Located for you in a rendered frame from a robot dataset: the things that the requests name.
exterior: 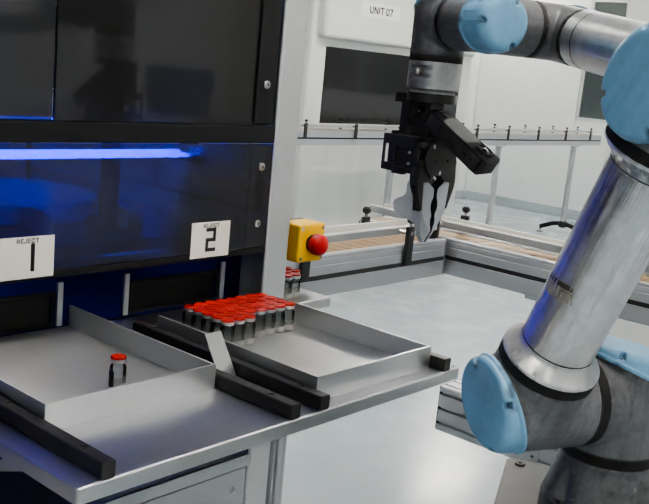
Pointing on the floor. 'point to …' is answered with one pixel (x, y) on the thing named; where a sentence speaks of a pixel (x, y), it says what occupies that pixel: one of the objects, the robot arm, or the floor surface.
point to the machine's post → (280, 182)
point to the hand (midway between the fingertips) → (427, 234)
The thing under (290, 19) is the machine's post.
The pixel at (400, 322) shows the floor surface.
